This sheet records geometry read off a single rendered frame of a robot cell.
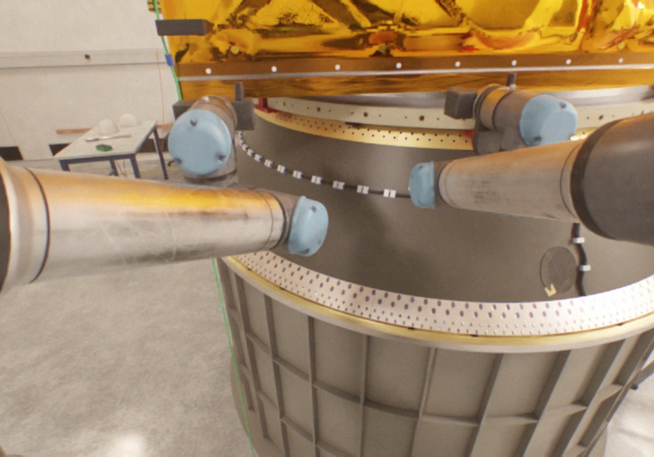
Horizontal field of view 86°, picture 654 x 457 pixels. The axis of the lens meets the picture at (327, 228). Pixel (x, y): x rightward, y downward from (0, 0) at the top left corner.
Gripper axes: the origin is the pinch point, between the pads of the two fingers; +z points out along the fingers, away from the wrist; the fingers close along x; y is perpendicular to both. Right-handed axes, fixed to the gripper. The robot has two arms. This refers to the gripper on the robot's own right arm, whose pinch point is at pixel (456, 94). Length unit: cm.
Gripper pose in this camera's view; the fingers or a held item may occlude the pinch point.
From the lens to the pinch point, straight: 88.0
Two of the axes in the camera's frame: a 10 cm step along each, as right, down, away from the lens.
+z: -1.5, -4.8, 8.6
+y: -0.2, -8.7, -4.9
